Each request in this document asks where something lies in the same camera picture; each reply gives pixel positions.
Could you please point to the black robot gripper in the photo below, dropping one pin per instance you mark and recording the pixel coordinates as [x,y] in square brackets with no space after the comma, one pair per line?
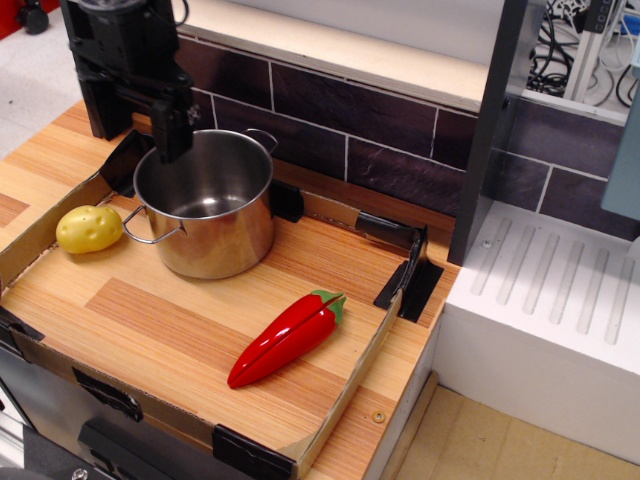
[125,60]

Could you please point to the stainless steel pot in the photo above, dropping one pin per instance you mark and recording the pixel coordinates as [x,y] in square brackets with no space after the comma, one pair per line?
[209,209]

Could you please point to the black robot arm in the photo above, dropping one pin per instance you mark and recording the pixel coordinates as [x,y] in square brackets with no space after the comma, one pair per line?
[124,54]

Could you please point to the cardboard fence with black tape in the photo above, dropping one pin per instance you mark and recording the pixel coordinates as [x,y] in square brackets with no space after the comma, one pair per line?
[116,358]

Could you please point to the yellow toy potato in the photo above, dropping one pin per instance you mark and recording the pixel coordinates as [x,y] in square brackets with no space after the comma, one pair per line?
[88,229]

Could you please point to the black caster wheel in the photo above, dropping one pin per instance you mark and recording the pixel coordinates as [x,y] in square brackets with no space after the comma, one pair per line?
[32,17]

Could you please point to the red toy chili pepper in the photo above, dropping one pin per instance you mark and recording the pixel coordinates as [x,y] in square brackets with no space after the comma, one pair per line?
[300,328]

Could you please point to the brass screw in table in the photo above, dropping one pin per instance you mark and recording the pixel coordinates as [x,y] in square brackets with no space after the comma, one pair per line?
[378,417]

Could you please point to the white ribbed drainboard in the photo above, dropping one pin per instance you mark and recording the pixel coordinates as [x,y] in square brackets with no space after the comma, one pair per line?
[542,324]

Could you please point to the dark grey shelf frame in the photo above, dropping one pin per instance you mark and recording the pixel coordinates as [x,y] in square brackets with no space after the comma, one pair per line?
[409,124]

